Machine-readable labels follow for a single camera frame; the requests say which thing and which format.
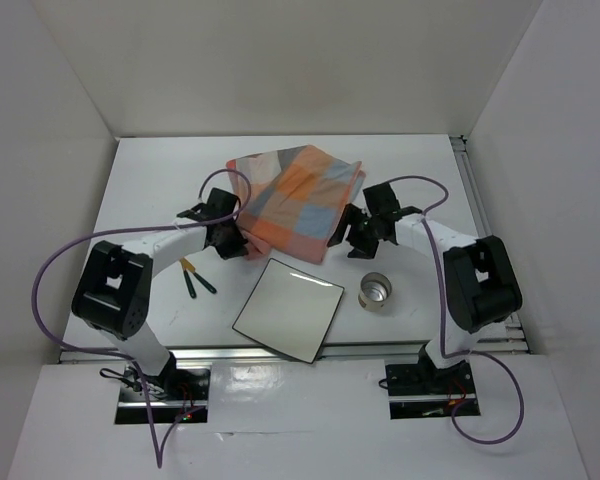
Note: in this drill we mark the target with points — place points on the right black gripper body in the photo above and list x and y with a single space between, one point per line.
367 231

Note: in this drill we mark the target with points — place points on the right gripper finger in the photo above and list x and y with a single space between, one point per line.
364 250
351 217

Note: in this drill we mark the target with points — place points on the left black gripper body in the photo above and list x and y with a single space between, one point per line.
230 232

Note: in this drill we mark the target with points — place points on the beige metal cup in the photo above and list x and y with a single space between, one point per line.
375 290

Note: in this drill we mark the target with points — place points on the checkered orange blue cloth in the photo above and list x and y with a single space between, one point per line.
294 198

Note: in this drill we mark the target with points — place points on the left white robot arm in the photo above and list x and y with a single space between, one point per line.
113 294

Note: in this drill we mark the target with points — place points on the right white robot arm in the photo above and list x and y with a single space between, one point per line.
477 286

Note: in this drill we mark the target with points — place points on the square white plate black rim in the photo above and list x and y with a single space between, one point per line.
289 312

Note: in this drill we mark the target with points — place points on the gold knife green handle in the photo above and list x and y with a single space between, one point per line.
203 282

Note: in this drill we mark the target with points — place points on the gold fork green handle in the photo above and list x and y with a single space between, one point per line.
187 279

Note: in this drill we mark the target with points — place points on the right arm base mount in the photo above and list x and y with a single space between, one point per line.
412 395

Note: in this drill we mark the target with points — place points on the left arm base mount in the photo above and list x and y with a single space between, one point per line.
189 401

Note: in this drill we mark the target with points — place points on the aluminium rail right side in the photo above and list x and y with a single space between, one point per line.
514 329

